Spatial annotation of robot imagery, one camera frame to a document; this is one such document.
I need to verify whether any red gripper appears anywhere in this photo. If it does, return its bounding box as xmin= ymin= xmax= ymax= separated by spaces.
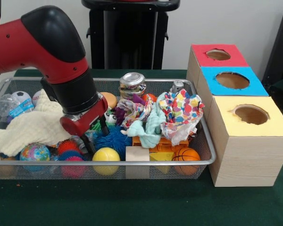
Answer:
xmin=59 ymin=92 xmax=110 ymax=155

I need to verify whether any crushed bottle with blue label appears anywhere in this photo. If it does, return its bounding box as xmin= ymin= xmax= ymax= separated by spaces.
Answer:
xmin=72 ymin=131 xmax=95 ymax=153
xmin=0 ymin=93 xmax=35 ymax=118

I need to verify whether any cream knitted cloth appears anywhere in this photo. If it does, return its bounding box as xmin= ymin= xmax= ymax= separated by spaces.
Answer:
xmin=0 ymin=90 xmax=73 ymax=157

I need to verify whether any crushed silver metal can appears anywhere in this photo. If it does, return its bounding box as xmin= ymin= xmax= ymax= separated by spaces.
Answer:
xmin=119 ymin=72 xmax=147 ymax=101

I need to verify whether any shallow clear mesh bin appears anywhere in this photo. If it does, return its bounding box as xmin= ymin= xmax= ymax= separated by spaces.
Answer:
xmin=0 ymin=77 xmax=217 ymax=181

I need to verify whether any wooden box with three holes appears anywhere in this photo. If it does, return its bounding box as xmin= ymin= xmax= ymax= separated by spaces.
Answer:
xmin=185 ymin=43 xmax=283 ymax=188

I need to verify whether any yellow ball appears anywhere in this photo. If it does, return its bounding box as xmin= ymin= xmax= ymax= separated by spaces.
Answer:
xmin=92 ymin=147 xmax=121 ymax=176

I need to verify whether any blue spiky ball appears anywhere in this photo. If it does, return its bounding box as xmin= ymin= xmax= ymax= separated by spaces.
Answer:
xmin=94 ymin=126 xmax=133 ymax=155

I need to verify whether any light teal cloth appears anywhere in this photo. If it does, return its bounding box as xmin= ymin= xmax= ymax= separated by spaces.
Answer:
xmin=127 ymin=93 xmax=170 ymax=148

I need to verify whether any globe print ball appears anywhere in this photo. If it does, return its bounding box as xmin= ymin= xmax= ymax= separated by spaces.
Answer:
xmin=20 ymin=143 xmax=51 ymax=171

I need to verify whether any black and white soccer ball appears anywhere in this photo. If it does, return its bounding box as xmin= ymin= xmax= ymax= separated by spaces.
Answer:
xmin=11 ymin=91 xmax=32 ymax=104

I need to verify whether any colourful spotted cloth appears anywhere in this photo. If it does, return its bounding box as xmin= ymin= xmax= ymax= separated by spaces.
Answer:
xmin=159 ymin=88 xmax=206 ymax=145

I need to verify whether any black stand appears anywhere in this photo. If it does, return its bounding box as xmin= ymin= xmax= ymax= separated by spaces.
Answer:
xmin=261 ymin=4 xmax=283 ymax=87

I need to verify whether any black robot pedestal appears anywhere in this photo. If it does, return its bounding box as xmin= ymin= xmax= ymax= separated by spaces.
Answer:
xmin=81 ymin=0 xmax=181 ymax=70

